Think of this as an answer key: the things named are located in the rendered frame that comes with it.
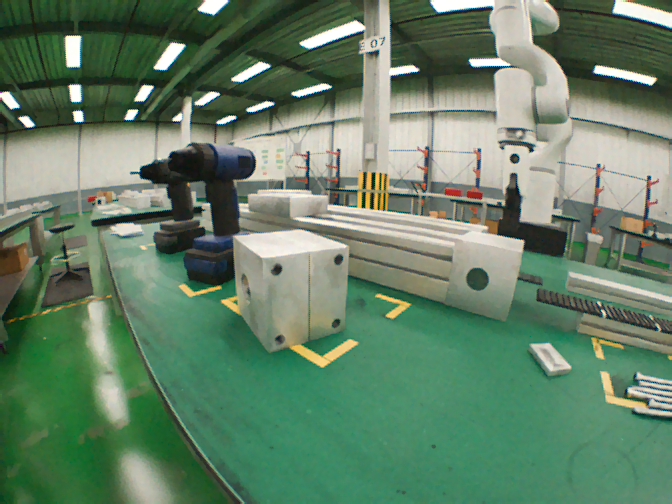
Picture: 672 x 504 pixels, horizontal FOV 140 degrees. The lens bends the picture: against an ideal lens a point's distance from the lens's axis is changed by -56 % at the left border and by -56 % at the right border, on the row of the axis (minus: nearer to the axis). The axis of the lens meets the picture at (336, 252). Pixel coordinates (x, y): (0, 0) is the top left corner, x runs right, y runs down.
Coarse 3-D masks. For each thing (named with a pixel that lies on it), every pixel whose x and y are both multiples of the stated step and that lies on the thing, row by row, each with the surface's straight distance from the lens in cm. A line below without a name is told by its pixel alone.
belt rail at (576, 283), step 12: (576, 276) 61; (588, 276) 64; (576, 288) 60; (588, 288) 61; (600, 288) 61; (612, 288) 62; (624, 288) 64; (636, 288) 68; (612, 300) 63; (624, 300) 64; (636, 300) 65; (648, 300) 66; (660, 300) 67; (660, 312) 68
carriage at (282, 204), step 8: (248, 200) 67; (256, 200) 64; (264, 200) 61; (272, 200) 59; (280, 200) 57; (288, 200) 55; (296, 200) 55; (304, 200) 57; (312, 200) 58; (320, 200) 60; (248, 208) 67; (256, 208) 64; (264, 208) 61; (272, 208) 59; (280, 208) 57; (288, 208) 55; (296, 208) 55; (304, 208) 57; (312, 208) 58; (320, 208) 60; (288, 216) 55; (296, 216) 56; (304, 216) 59
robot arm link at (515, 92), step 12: (504, 72) 61; (516, 72) 61; (528, 72) 62; (504, 84) 60; (516, 84) 60; (528, 84) 60; (504, 96) 59; (516, 96) 59; (528, 96) 58; (504, 108) 59; (516, 108) 58; (528, 108) 58; (504, 120) 58; (516, 120) 57; (528, 120) 58
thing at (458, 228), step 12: (348, 216) 69; (360, 216) 67; (372, 216) 65; (384, 216) 63; (396, 216) 64; (408, 216) 68; (420, 216) 69; (432, 228) 58; (444, 228) 57; (456, 228) 57; (468, 228) 57; (480, 228) 63
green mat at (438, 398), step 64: (128, 256) 71; (192, 320) 34; (384, 320) 33; (448, 320) 35; (512, 320) 40; (192, 384) 25; (256, 384) 23; (320, 384) 23; (384, 384) 24; (448, 384) 25; (512, 384) 27; (576, 384) 31; (256, 448) 19; (320, 448) 19; (384, 448) 19; (448, 448) 20; (512, 448) 22; (576, 448) 25; (640, 448) 29
